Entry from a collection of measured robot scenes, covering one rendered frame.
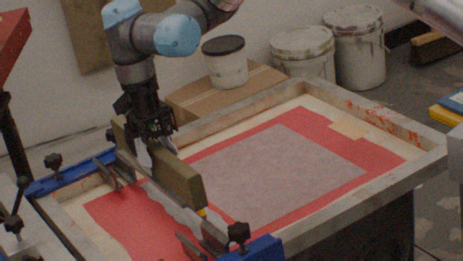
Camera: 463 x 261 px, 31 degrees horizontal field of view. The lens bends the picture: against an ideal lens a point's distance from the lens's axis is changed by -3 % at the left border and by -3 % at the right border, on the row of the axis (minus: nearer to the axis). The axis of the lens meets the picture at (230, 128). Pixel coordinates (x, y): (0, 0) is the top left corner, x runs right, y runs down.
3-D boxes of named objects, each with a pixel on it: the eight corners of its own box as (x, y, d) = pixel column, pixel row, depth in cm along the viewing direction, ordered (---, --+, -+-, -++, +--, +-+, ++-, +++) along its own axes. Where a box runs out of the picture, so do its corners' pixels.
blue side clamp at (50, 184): (146, 158, 206) (140, 134, 202) (155, 166, 202) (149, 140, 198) (36, 208, 194) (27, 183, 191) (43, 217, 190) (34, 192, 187)
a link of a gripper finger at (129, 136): (130, 159, 166) (125, 118, 163) (126, 157, 167) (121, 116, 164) (150, 153, 168) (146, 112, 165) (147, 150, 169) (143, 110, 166)
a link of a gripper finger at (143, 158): (148, 187, 165) (143, 144, 161) (136, 177, 170) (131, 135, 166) (162, 182, 166) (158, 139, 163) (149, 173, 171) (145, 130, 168)
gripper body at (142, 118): (145, 149, 160) (131, 92, 155) (127, 135, 167) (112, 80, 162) (180, 134, 163) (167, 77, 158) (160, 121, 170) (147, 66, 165)
